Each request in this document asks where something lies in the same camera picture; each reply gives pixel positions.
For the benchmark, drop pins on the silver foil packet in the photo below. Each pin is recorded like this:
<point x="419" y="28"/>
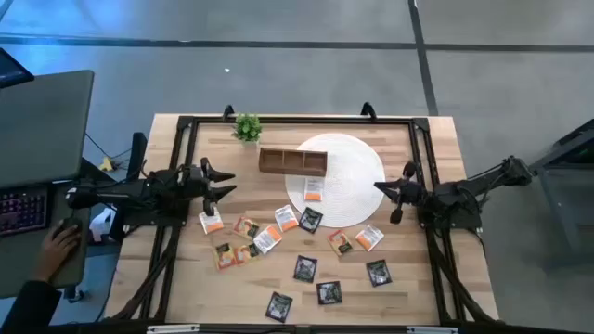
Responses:
<point x="339" y="242"/>

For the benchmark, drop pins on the black table clamp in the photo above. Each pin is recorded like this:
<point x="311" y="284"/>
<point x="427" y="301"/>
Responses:
<point x="369" y="111"/>
<point x="228" y="112"/>

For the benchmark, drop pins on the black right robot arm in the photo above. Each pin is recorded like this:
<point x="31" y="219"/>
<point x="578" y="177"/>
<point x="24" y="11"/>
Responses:
<point x="464" y="188"/>

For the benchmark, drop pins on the black foil tea packet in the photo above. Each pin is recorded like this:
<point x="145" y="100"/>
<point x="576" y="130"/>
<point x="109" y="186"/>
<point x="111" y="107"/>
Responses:
<point x="305" y="269"/>
<point x="310" y="220"/>
<point x="279" y="307"/>
<point x="378" y="273"/>
<point x="329" y="293"/>

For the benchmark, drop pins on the small yellow object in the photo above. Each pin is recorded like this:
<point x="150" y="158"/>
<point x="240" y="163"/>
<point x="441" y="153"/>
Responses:
<point x="107" y="164"/>

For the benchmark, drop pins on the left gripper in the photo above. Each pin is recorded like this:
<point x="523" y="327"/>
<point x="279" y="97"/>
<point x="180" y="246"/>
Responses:
<point x="197" y="183"/>

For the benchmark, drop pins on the round white woven placemat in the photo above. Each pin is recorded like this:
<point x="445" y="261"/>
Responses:
<point x="348" y="185"/>

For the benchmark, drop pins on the black desk caster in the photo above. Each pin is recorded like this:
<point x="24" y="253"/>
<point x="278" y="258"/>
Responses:
<point x="74" y="294"/>

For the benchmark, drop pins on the person's forearm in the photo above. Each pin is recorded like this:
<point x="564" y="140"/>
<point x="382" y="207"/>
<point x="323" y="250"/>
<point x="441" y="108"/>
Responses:
<point x="28" y="306"/>

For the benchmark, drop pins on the white object under desk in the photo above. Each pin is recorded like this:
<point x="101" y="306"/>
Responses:
<point x="99" y="225"/>

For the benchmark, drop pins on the brown wooden organizer box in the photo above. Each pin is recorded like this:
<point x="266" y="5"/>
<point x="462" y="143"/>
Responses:
<point x="292" y="171"/>

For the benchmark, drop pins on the black crossbeam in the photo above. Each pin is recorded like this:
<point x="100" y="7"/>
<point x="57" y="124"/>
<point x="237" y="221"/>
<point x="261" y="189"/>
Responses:
<point x="301" y="330"/>

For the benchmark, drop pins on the white and orange tea packet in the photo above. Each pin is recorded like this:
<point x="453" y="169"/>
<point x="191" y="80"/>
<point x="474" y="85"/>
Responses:
<point x="313" y="189"/>
<point x="211" y="223"/>
<point x="369" y="237"/>
<point x="267" y="239"/>
<point x="286" y="218"/>

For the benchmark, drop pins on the green plant in white pot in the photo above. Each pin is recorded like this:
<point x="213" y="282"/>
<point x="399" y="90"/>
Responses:
<point x="247" y="127"/>

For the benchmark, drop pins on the person's hand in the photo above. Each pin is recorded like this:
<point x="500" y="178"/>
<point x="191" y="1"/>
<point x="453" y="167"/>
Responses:
<point x="53" y="253"/>

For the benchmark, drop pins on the grey metal cart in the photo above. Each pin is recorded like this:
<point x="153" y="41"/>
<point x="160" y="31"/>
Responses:
<point x="566" y="195"/>

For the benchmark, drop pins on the black upright post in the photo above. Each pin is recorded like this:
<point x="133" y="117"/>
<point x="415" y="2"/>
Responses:
<point x="138" y="150"/>

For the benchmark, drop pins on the white metal bracket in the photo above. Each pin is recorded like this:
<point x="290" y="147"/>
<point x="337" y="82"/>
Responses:
<point x="431" y="330"/>
<point x="171" y="329"/>

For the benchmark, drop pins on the backlit black keyboard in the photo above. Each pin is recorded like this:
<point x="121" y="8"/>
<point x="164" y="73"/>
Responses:
<point x="23" y="209"/>

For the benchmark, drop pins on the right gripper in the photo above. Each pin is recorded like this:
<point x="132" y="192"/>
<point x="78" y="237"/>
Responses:
<point x="413" y="192"/>

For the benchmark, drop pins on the grey desk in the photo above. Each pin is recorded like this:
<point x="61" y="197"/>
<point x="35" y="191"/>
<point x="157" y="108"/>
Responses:
<point x="42" y="125"/>

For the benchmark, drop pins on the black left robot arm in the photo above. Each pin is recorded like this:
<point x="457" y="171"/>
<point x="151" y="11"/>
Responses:
<point x="120" y="192"/>

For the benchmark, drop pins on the orange and black tea packet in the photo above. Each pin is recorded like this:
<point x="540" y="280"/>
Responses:
<point x="246" y="227"/>
<point x="247" y="253"/>
<point x="224" y="256"/>

